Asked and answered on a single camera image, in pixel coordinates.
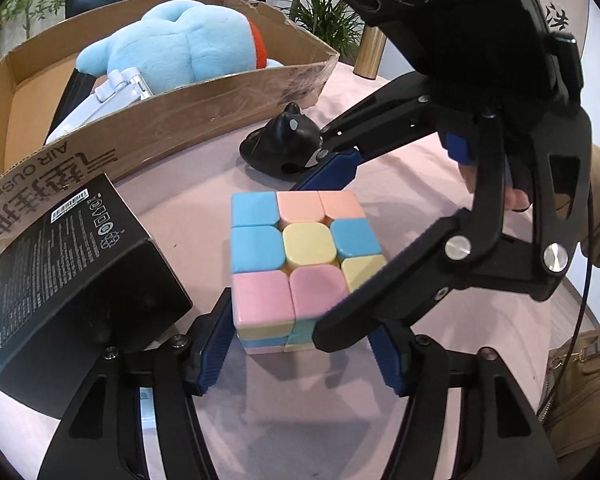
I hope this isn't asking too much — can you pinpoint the pastel rubik's cube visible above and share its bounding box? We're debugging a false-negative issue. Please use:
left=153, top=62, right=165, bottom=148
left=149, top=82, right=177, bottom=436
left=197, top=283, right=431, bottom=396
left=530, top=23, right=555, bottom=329
left=230, top=191, right=387, bottom=356

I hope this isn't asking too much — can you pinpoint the person's right hand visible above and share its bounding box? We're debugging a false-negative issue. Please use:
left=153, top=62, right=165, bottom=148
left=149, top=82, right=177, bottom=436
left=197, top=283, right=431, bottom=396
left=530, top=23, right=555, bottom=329
left=459, top=159, right=531, bottom=213

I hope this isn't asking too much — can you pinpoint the black cat figurine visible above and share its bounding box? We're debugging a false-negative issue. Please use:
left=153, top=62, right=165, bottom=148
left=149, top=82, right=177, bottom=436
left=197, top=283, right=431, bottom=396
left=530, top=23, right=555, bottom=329
left=239, top=102, right=323, bottom=181

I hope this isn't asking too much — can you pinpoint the gold cylinder plant pot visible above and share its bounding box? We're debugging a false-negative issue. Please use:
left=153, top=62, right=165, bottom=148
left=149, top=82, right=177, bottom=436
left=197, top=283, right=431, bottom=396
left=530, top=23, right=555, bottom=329
left=353, top=26, right=387, bottom=80

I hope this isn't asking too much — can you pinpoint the black product box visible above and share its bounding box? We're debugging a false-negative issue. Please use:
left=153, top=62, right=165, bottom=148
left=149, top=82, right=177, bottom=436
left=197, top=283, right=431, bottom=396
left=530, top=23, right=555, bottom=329
left=0, top=174, right=193, bottom=418

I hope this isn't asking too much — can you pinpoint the green potted plant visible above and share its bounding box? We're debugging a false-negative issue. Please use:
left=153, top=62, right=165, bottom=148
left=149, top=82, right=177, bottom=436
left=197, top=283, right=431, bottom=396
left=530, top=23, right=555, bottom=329
left=268, top=0, right=363, bottom=64

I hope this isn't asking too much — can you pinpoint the blue plush toy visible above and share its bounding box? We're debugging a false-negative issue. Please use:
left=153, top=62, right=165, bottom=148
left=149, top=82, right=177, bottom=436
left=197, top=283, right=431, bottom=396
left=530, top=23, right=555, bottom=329
left=76, top=0, right=282, bottom=94

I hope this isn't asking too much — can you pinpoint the brown cardboard box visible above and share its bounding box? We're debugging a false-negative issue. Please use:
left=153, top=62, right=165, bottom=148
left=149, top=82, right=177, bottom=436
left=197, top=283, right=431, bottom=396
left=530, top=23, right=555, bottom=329
left=0, top=0, right=338, bottom=252

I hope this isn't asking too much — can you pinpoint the black cable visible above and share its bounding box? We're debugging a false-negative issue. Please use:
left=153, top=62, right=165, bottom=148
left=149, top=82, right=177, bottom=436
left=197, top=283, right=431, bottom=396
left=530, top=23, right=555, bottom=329
left=544, top=184, right=595, bottom=411

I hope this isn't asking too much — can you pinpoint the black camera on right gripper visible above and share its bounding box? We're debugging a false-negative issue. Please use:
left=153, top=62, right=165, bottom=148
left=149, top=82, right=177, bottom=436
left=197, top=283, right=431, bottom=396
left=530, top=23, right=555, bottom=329
left=343, top=0, right=555, bottom=124

